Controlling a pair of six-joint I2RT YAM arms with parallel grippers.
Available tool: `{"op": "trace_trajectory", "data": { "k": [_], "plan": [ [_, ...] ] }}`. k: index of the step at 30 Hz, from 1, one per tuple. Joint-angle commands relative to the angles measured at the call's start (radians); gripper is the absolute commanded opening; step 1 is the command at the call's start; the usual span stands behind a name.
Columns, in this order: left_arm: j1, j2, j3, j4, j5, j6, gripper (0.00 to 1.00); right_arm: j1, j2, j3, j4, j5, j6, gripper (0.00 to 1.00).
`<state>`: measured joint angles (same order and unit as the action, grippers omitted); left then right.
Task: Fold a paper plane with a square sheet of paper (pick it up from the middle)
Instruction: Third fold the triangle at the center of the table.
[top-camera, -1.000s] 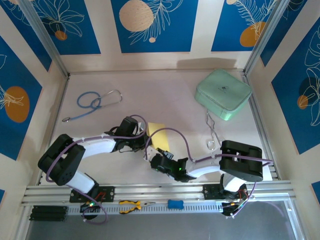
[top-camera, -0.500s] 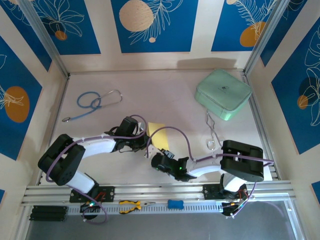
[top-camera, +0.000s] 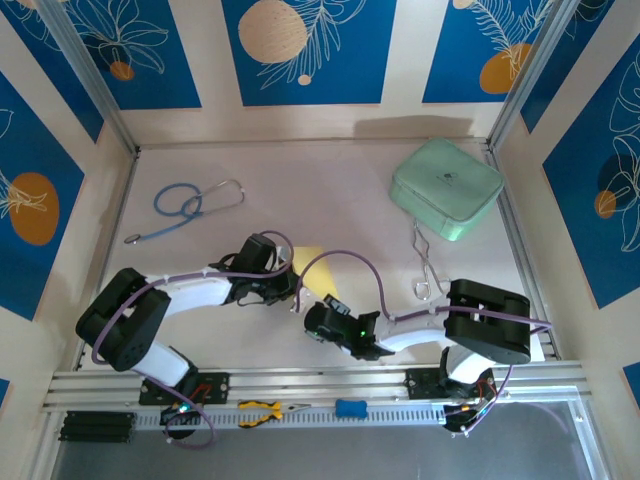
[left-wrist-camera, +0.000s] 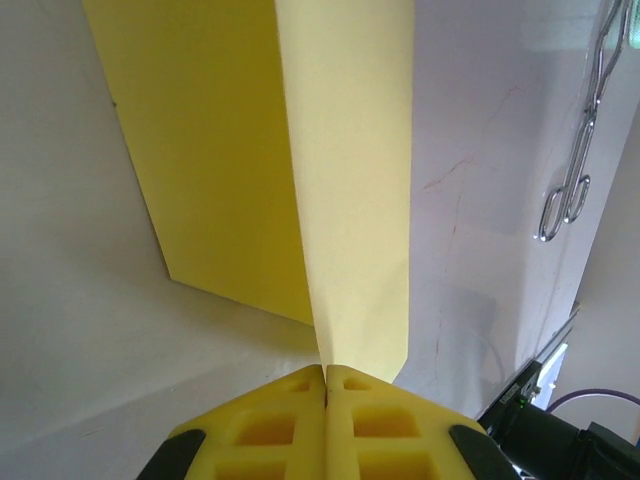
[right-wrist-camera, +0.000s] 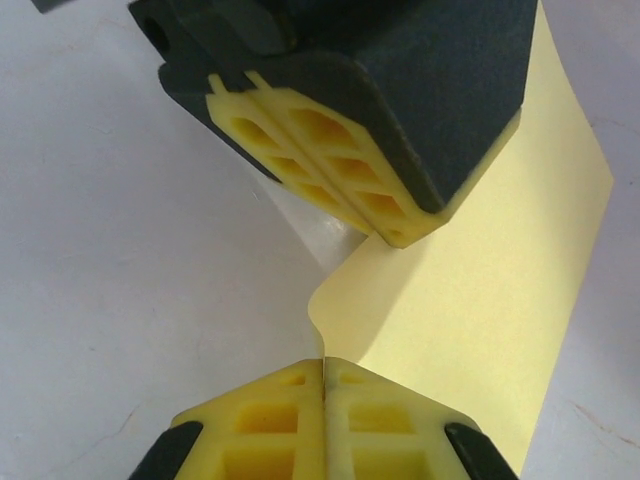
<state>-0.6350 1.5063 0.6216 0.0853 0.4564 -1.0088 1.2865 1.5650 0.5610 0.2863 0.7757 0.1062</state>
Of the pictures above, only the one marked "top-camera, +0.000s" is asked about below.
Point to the black stacked bars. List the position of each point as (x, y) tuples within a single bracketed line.
[(97, 426)]

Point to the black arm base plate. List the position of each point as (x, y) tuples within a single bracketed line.
[(215, 387), (420, 384)]

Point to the mint green zip case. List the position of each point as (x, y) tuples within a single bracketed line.
[(445, 187)]

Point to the metal crucible tongs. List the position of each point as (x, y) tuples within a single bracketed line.
[(425, 270)]

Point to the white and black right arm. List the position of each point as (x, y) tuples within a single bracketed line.
[(490, 325)]

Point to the aluminium frame rail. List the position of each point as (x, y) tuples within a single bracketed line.
[(310, 382)]

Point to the blue bone-shaped block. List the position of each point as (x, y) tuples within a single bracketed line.
[(351, 408)]

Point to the yellow square paper sheet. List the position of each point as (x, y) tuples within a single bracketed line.
[(315, 272)]

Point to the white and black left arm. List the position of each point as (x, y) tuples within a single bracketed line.
[(125, 320)]

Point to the aluminium corner post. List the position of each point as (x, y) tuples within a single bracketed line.
[(530, 75), (90, 80)]

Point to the black controller board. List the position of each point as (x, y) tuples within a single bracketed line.
[(177, 415), (465, 415)]

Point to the blue stethoscope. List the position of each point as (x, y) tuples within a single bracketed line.
[(172, 202)]

